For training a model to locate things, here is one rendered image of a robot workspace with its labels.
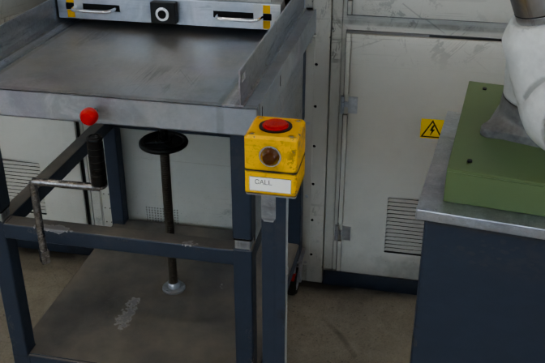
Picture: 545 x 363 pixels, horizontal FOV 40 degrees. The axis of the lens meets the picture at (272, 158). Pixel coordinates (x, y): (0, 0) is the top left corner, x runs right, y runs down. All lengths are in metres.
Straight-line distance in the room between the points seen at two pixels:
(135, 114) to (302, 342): 0.94
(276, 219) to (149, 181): 1.14
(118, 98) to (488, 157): 0.66
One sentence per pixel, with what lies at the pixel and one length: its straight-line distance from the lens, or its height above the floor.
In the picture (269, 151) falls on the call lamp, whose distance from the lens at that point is 1.09.
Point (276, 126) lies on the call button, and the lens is 1.11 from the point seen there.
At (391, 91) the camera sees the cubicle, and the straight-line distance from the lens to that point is 1.99.
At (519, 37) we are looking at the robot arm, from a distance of 1.08.
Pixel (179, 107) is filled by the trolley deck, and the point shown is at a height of 0.84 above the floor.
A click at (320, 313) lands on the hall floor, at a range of 2.20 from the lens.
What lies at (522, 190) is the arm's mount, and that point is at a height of 0.79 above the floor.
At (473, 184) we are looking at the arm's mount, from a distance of 1.24.
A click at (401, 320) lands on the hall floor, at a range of 2.21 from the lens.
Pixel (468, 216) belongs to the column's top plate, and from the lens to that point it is 1.22.
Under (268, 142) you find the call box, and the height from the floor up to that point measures 0.89.
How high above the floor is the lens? 1.35
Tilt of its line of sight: 26 degrees down
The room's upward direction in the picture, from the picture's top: straight up
